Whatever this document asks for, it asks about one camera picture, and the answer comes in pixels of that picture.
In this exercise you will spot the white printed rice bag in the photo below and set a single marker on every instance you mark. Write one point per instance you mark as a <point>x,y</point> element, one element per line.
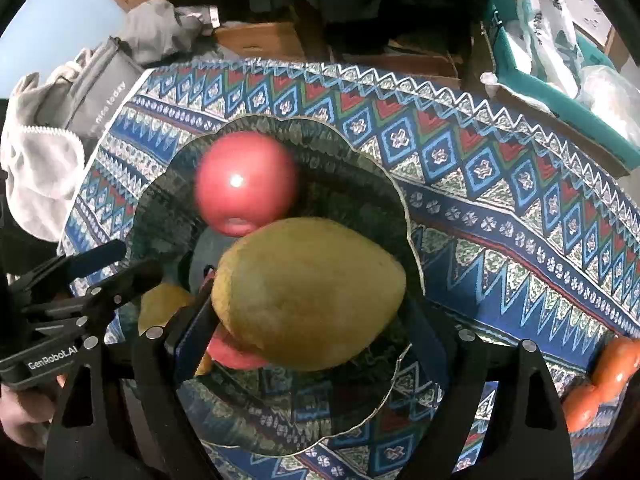
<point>550,20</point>

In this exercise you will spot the clear plastic bag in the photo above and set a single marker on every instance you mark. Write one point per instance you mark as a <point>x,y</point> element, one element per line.
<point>615,95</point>

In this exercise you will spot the blue patterned tablecloth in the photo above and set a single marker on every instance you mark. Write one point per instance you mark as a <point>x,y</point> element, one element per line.
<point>500,210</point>

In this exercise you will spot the dark glass plate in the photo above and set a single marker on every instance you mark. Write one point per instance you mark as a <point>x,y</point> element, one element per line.
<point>340,180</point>

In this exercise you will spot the teal box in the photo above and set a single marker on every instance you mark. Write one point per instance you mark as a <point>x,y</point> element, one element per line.
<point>550,97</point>

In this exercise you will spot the white towel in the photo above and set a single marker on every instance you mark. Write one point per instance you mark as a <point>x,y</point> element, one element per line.
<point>40,175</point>

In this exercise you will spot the person's left hand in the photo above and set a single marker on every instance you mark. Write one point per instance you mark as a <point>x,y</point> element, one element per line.
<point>20,415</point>

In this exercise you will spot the wooden drawer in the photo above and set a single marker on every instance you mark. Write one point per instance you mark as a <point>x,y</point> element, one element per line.
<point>260,42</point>

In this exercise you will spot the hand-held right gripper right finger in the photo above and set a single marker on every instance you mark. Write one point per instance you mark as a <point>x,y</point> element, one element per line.
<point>430,330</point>

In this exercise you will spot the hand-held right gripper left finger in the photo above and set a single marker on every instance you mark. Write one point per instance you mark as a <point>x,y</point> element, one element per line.
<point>197,330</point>

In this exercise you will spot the red apple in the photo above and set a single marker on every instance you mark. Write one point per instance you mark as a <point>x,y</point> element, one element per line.
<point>245,185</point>
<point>232,355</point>

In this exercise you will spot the grey tote bag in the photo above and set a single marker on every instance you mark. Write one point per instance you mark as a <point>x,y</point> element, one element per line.
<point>100,90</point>

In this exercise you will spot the grey clothes pile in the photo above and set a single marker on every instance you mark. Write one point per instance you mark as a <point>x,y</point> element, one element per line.
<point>155,25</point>

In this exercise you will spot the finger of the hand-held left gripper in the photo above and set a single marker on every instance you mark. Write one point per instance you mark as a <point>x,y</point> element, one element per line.
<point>130,280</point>
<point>95,260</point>

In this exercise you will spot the flat cardboard box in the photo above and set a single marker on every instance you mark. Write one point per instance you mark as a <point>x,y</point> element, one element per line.
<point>410,62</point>

